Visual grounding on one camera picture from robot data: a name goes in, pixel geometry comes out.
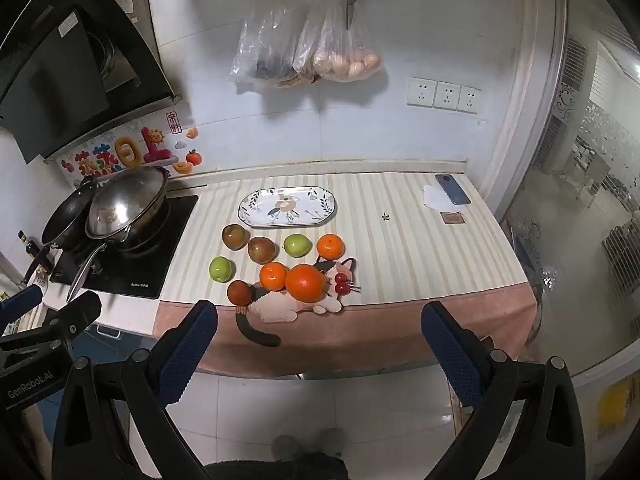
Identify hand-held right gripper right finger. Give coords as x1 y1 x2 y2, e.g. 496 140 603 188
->
421 301 586 480

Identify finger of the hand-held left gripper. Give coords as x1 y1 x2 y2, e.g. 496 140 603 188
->
0 290 102 354
0 285 44 327

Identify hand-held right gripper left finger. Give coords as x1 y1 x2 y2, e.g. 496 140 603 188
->
52 300 219 480

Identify dark red round fruit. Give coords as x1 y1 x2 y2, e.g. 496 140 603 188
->
227 280 253 307

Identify small orange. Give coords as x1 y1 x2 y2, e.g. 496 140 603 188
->
259 262 288 292
316 233 346 261

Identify red and green apple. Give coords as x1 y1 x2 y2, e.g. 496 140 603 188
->
221 224 250 251

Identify large orange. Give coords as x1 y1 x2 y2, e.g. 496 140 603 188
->
285 264 326 304

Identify oval floral ceramic plate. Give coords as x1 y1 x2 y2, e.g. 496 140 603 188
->
238 186 337 230

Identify person's left forearm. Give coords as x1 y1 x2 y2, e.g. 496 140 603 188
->
20 405 56 480

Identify dark sauce bottle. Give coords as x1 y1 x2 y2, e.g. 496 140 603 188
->
17 230 42 267

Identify black frying pan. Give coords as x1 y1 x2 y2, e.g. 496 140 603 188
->
22 180 101 287

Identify black glass cooktop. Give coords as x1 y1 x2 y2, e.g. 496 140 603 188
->
50 194 200 300

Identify striped cat print table mat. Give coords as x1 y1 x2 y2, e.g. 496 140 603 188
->
152 171 538 378

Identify steel wok with lid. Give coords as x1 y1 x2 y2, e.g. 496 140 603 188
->
66 166 170 302

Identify grey slipper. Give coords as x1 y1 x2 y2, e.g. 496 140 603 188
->
312 427 348 459
272 435 302 462

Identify person's dark trousers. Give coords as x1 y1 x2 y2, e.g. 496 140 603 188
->
202 452 351 480

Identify white paper sheet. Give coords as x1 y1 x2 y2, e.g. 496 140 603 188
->
423 183 458 209

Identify dark blue smartphone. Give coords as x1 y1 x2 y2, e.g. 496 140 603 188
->
434 174 472 206

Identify yellow object behind glass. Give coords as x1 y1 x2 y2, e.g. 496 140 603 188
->
597 380 636 428

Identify patterned glass sliding door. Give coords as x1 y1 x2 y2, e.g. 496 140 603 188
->
500 0 640 378

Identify black range hood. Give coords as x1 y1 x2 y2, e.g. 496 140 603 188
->
0 0 177 163

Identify clear plastic bag of eggs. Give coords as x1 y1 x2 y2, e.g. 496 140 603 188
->
312 2 383 82

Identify clear plastic bag dark contents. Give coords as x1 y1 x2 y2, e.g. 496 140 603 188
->
229 0 301 92

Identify narrow clear plastic bag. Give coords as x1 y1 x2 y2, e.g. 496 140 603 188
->
291 5 331 84

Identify colourful character wall sticker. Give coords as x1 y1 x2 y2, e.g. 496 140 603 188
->
59 125 176 181

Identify white wall outlet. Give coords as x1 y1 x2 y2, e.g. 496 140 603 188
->
433 80 461 111
406 77 437 109
456 85 482 115

